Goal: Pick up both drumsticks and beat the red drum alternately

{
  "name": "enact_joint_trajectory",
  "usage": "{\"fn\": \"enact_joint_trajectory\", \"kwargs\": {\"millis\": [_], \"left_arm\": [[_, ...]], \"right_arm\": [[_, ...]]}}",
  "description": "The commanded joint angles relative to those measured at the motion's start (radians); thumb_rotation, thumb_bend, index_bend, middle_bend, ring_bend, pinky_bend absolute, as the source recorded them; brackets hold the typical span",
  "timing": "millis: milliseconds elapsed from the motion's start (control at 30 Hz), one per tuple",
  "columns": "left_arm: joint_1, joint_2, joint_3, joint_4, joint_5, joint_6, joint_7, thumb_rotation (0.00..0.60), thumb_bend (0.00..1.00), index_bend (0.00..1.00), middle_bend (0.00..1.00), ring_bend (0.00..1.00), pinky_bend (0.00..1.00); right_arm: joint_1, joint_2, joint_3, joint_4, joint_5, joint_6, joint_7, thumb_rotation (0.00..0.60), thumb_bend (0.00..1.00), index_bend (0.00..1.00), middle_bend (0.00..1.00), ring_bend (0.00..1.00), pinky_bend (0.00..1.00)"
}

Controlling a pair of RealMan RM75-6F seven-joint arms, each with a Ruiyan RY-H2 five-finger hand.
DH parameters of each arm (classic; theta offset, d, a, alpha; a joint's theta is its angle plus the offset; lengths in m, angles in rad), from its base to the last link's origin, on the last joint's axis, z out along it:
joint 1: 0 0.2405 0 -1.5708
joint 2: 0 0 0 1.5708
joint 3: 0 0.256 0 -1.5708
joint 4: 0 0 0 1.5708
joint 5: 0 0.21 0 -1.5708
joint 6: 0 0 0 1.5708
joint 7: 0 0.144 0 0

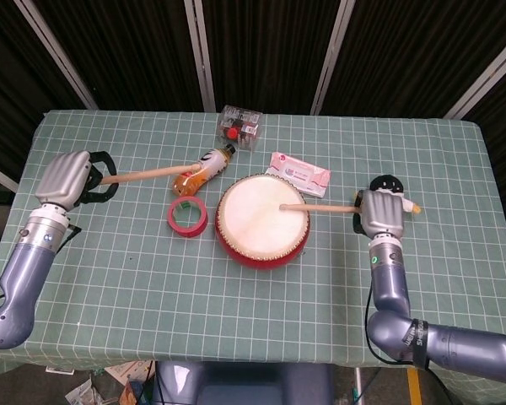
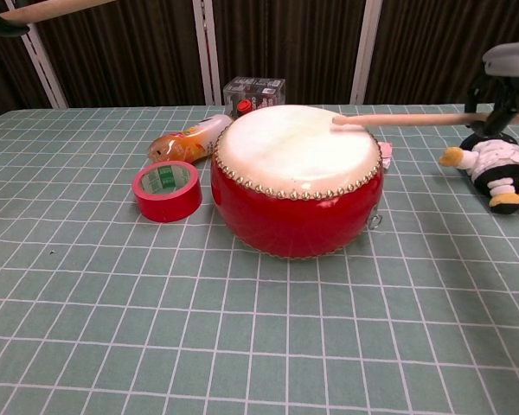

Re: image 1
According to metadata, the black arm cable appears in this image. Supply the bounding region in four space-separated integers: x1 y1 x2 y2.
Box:
54 224 83 257
363 289 411 365

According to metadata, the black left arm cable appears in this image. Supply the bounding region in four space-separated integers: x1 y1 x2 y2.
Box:
54 224 83 257

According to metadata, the red drum with white skin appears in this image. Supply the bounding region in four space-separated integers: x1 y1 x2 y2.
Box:
213 175 311 270

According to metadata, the orange juice bottle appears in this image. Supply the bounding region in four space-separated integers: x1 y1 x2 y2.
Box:
170 143 237 197

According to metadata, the black white plush doll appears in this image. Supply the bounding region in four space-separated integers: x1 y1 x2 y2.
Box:
353 173 423 215

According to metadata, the red tape roll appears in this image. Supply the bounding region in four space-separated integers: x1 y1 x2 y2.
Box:
166 196 209 238

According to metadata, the pink wet wipes pack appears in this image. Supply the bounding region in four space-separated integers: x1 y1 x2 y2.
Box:
264 151 332 197

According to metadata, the clear plastic box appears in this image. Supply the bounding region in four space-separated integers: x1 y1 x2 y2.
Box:
217 104 263 152

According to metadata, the white paper sheet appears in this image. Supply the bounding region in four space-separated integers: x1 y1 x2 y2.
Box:
104 361 153 386

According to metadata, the crumpled plastic bag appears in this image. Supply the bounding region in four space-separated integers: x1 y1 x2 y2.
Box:
65 377 106 405

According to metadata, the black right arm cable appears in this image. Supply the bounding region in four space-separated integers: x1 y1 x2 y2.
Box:
363 289 411 365

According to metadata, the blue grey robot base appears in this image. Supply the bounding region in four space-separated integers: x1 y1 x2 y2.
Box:
153 360 336 405

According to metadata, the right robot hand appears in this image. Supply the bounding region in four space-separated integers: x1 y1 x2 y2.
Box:
352 188 406 237

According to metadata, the white partition post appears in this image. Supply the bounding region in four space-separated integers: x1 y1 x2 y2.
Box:
184 0 217 113
14 0 99 111
310 0 355 116
0 159 20 193
443 31 506 120

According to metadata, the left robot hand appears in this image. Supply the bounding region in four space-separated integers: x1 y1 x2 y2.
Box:
34 150 118 212

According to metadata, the green checked tablecloth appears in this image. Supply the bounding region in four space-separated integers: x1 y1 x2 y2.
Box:
0 109 506 400

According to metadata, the wooden drumstick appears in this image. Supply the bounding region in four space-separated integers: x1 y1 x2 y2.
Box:
279 203 363 212
100 164 199 186

